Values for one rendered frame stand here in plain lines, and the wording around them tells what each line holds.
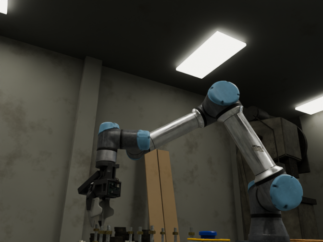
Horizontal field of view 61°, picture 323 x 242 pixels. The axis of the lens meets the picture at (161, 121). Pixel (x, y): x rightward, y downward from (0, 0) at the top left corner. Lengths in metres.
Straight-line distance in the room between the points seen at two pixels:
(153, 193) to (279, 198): 3.63
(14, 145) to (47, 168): 0.58
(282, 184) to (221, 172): 5.03
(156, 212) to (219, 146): 2.43
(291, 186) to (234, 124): 0.29
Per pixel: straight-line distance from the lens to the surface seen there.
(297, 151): 5.76
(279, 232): 1.17
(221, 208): 5.91
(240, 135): 1.07
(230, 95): 1.09
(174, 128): 1.15
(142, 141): 1.00
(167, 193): 4.74
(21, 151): 4.58
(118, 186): 0.98
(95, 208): 0.97
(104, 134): 1.01
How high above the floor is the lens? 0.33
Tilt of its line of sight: 22 degrees up
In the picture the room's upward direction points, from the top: 1 degrees clockwise
